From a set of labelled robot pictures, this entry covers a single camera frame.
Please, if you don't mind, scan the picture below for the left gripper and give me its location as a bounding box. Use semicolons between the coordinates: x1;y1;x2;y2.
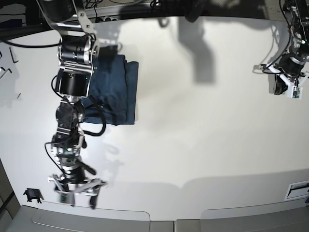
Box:
274;54;304;95

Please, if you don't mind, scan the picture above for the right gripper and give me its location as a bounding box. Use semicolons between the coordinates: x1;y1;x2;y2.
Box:
62;166;98;210

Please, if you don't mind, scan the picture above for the blue T-shirt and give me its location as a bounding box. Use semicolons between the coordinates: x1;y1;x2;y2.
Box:
89;55;139;126

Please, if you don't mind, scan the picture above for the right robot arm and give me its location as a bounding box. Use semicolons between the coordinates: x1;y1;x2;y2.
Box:
38;0;106;209

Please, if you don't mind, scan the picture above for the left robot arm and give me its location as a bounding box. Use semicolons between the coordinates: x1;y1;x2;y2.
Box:
274;0;309;98

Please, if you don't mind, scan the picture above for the black plastic clip part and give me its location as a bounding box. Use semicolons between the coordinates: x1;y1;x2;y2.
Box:
23;188;44;203

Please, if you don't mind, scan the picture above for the right grey chair back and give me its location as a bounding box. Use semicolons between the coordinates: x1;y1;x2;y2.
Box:
175;199;309;232

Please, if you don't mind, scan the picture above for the long silver hex key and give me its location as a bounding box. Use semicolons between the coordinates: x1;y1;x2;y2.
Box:
9;47;19;64

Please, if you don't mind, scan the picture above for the silver hex key pair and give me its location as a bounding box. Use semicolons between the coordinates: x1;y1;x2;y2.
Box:
0;67;12;79

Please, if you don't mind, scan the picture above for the blue box in background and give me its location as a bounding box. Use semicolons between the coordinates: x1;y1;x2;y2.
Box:
0;19;23;29

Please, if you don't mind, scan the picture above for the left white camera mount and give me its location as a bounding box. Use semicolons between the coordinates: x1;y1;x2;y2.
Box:
255;64;309;100

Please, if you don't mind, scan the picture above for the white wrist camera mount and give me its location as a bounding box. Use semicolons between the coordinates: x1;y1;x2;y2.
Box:
48;174;108;207

